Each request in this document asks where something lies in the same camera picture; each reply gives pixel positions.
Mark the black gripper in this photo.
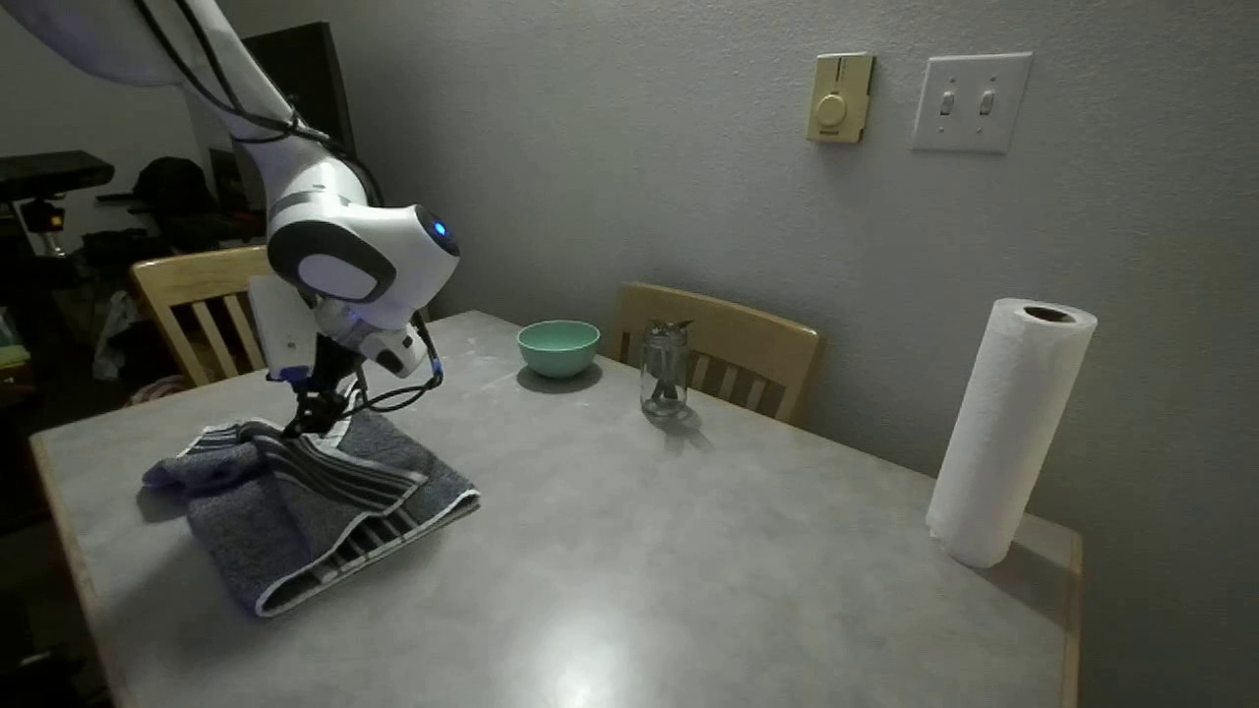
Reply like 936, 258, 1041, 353
279, 336, 378, 450

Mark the grey striped towel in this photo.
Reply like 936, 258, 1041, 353
139, 404, 485, 623

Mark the white paper towel roll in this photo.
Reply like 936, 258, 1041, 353
920, 293, 1103, 574

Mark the wooden chair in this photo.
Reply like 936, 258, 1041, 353
124, 241, 279, 389
610, 281, 827, 428

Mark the green bowl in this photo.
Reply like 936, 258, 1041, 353
511, 315, 607, 387

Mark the black monitor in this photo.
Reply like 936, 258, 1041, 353
239, 15, 362, 170

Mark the beige thermostat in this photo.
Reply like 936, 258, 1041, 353
802, 48, 881, 150

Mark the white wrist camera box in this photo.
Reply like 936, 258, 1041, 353
244, 269, 324, 383

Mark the white light switch plate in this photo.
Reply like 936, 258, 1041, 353
909, 48, 1037, 159

